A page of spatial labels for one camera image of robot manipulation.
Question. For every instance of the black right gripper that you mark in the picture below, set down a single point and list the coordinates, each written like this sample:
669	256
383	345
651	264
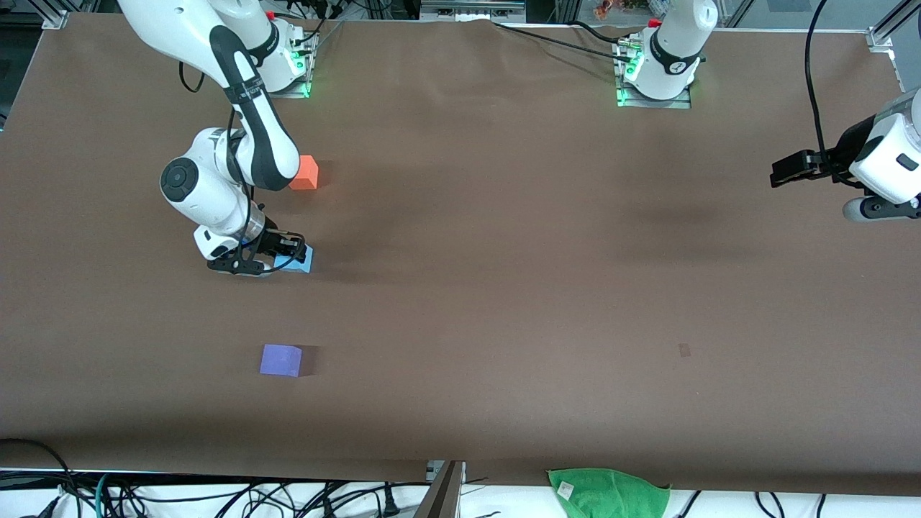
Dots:
271	242

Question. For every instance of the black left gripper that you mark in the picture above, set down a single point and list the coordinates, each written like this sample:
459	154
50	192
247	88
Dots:
839	162

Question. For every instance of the blue foam block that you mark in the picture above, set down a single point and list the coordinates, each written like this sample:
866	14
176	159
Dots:
304	267

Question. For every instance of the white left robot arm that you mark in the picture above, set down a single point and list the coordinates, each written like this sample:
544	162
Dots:
892	158

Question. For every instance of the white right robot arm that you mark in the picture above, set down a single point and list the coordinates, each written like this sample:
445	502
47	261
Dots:
209	180

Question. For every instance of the orange foam block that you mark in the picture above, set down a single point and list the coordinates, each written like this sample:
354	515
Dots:
308	174

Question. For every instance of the purple foam block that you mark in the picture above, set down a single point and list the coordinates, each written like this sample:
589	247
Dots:
279	361

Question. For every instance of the brown table cover sheet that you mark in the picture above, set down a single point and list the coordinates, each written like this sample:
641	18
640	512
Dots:
504	288

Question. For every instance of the orange small object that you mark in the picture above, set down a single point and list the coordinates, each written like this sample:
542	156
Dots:
606	8

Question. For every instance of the green cloth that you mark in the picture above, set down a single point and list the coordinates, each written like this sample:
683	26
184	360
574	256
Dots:
611	496

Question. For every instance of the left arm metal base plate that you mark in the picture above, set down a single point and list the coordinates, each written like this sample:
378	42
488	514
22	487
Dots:
680	103

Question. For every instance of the aluminium frame profile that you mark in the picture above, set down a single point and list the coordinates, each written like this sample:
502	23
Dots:
65	13
888	29

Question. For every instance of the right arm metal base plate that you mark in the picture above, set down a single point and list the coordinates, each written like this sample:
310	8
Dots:
298	91

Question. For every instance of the grey metal post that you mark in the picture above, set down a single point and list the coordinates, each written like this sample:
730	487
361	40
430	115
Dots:
442	496

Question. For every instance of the aluminium frame bar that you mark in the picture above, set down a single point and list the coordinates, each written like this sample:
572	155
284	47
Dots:
471	8

